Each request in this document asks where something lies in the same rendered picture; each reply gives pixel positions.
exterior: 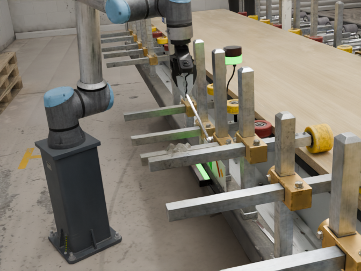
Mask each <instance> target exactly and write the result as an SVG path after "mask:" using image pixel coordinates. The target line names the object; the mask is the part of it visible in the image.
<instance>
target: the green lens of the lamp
mask: <svg viewBox="0 0 361 271"><path fill-rule="evenodd" d="M225 60H226V64H228V65H234V64H238V63H241V62H242V55H241V56H238V57H234V58H228V57H225Z"/></svg>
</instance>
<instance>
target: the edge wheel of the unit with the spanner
mask: <svg viewBox="0 0 361 271"><path fill-rule="evenodd" d="M271 133H272V124H271V123H270V122H268V121H266V120H255V134H256V135H257V136H258V137H260V138H265V137H268V136H270V135H271Z"/></svg>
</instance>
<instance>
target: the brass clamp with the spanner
mask: <svg viewBox="0 0 361 271"><path fill-rule="evenodd" d="M212 137H213V140H214V142H218V144H219V145H220V146H223V145H226V140H227V139H230V140H231V141H232V144H236V143H235V142H233V139H232V138H231V136H230V135H228V136H227V137H221V138H218V137H217V136H216V134H215V132H214V133H213V135H212Z"/></svg>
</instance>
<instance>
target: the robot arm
mask: <svg viewBox="0 0 361 271"><path fill-rule="evenodd" d="M74 2H75V16H76V30H77V44H78V58H79V66H80V79H79V80H78V81H77V89H73V88H72V87H68V86H67V87H58V88H54V89H51V90H49V91H47V92H46V93H45V94H44V106H45V111H46V116H47V121H48V127H49V134H48V140H47V143H48V147H50V148H52V149H69V148H73V147H76V146H79V145H81V144H83V143H84V142H85V140H86V138H85V134H84V132H83V130H82V129H81V127H80V125H79V121H78V119H80V118H84V117H87V116H91V115H95V114H97V113H101V112H104V111H106V110H109V109H110V108H111V107H112V106H113V102H114V101H113V100H114V94H113V90H112V88H111V86H110V85H109V84H108V83H107V81H106V80H105V79H104V78H103V73H102V52H101V39H100V17H99V11H101V12H103V13H105V14H107V17H108V19H109V20H110V21H111V22H112V23H114V24H124V23H128V22H133V21H137V20H143V19H149V18H155V17H164V18H166V24H167V30H165V32H167V35H168V39H169V40H170V41H171V44H173V45H174V50H175V53H174V54H172V55H169V56H170V69H171V70H172V72H171V76H172V79H173V81H174V83H175V85H176V87H177V89H178V91H179V92H180V94H181V95H182V96H183V97H184V98H186V96H185V94H188V96H189V94H190V92H191V90H192V88H193V85H194V83H195V80H196V77H197V70H196V65H194V63H193V62H194V59H192V55H190V52H189V48H188V46H187V45H186V44H189V43H190V42H191V38H192V37H193V25H192V11H191V0H74ZM182 73H187V75H186V76H185V80H186V92H185V91H184V89H185V88H184V86H183V83H184V78H183V77H182V76H180V75H181V74H182Z"/></svg>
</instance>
